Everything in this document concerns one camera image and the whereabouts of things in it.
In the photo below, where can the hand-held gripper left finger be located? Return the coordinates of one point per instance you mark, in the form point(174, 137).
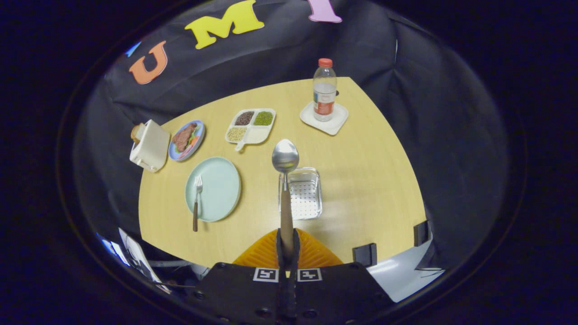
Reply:
point(239, 293)

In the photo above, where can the white paper sheets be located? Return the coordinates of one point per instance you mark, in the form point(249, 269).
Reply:
point(140, 257)

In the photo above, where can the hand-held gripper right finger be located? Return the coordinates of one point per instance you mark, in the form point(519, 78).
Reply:
point(343, 293)

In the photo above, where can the white toaster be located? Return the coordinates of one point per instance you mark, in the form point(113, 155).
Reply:
point(151, 146)

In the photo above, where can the black table clamp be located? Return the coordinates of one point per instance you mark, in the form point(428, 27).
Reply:
point(365, 255)
point(421, 233)

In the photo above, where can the white divided tray with beans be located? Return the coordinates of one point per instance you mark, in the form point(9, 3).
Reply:
point(257, 134)

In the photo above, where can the white square coaster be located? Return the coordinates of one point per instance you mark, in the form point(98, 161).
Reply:
point(333, 126)

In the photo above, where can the blue plate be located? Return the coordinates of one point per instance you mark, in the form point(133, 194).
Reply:
point(201, 135)

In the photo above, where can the light green plate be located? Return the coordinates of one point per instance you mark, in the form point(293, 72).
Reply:
point(221, 189)

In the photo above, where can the perforated metal basket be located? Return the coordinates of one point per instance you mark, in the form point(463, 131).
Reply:
point(307, 198)

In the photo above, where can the brown steak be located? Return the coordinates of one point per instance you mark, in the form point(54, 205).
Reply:
point(183, 137)

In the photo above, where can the brown bread slice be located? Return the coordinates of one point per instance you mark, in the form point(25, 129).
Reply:
point(135, 134)

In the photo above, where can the clear bottle with red cap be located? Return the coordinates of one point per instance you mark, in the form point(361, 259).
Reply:
point(324, 97)

